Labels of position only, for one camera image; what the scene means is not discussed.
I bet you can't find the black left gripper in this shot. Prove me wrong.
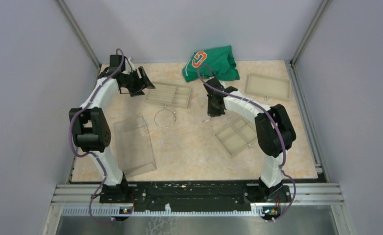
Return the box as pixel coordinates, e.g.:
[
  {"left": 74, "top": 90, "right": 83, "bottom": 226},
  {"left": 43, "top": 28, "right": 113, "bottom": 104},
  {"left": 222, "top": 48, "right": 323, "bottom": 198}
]
[{"left": 121, "top": 66, "right": 155, "bottom": 97}]

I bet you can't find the beige ring roll tray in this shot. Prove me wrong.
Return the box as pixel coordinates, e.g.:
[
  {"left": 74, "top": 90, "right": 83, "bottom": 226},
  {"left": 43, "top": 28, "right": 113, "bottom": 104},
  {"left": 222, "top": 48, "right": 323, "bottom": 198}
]
[{"left": 145, "top": 82, "right": 192, "bottom": 109}]

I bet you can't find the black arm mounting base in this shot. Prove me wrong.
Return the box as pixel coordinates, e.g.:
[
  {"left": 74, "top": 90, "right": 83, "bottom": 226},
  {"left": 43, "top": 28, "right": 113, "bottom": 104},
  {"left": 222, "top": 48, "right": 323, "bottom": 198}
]
[{"left": 97, "top": 180, "right": 291, "bottom": 212}]

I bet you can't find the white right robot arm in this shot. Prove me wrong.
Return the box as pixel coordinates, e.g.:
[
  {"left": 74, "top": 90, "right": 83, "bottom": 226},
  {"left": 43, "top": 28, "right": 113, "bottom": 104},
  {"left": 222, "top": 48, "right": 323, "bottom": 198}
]
[{"left": 203, "top": 77, "right": 296, "bottom": 202}]

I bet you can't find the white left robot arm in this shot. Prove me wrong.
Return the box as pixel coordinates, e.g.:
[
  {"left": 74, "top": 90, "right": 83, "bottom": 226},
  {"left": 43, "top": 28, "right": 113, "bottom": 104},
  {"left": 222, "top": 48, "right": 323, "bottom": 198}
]
[{"left": 68, "top": 54, "right": 155, "bottom": 203}]

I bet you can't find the beige four-compartment tray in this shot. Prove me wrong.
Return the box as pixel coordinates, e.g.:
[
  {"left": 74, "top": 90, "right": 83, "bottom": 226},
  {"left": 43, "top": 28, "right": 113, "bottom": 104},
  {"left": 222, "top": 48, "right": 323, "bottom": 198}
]
[{"left": 214, "top": 117, "right": 257, "bottom": 158}]

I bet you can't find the green cloth with orange logo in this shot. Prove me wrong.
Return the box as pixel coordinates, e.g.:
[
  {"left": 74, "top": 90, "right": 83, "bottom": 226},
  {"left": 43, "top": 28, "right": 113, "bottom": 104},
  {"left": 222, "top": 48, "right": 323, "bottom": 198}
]
[{"left": 181, "top": 45, "right": 240, "bottom": 82}]

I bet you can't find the beige flat open tray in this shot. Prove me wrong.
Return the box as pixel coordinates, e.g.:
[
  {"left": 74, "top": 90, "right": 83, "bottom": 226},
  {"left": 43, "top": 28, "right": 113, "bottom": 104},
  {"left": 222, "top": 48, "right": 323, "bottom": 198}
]
[{"left": 245, "top": 73, "right": 292, "bottom": 101}]

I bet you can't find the clear acrylic box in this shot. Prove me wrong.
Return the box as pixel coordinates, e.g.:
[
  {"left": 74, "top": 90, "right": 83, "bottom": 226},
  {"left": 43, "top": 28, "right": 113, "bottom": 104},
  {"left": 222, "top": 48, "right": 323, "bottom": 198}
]
[{"left": 114, "top": 116, "right": 157, "bottom": 177}]

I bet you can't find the silver wire choker necklace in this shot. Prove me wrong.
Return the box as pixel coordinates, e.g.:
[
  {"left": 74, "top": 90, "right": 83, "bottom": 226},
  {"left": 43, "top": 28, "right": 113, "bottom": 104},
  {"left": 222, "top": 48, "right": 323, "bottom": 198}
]
[{"left": 154, "top": 109, "right": 178, "bottom": 129}]

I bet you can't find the aluminium front frame rail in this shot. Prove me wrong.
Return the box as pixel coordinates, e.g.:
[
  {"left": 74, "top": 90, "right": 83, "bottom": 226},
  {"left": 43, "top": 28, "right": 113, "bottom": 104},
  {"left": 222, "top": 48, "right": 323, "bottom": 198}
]
[{"left": 51, "top": 182, "right": 344, "bottom": 217}]

